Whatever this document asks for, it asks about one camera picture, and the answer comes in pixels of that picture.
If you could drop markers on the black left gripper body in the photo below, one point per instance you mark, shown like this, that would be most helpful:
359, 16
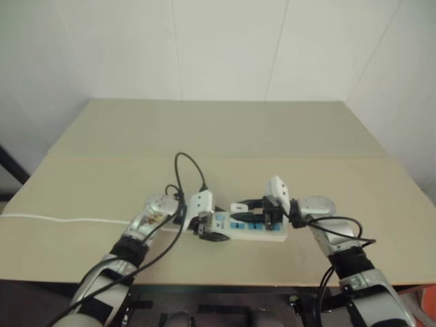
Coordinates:
203, 225

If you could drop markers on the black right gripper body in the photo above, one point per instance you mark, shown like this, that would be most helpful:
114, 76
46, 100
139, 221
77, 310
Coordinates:
271, 215

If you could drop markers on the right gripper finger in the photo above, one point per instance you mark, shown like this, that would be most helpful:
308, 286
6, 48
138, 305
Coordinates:
253, 202
250, 217

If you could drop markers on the white charger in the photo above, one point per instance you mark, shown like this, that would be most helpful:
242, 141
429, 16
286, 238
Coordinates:
237, 207

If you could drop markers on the white power strip blue sockets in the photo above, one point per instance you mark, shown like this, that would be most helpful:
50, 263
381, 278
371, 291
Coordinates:
272, 233

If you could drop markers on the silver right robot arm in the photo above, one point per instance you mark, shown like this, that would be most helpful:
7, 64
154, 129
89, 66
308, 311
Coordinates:
340, 235

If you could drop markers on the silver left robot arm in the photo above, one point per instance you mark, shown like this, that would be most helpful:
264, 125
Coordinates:
155, 208

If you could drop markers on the dark rounded shape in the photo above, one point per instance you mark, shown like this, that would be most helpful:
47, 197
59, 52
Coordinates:
178, 320

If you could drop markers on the orange object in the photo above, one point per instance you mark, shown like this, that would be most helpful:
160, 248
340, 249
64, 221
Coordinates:
428, 306

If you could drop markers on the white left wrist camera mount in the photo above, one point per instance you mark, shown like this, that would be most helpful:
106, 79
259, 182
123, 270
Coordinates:
200, 201

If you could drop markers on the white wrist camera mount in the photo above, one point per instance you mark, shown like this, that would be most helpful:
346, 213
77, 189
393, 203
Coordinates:
277, 187
200, 201

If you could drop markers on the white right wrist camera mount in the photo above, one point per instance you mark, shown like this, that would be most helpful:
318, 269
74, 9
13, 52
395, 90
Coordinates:
277, 187

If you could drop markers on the black table frame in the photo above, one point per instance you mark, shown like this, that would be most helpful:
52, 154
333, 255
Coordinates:
221, 294

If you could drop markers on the black metal frame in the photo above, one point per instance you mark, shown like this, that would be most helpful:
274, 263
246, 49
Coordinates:
10, 167

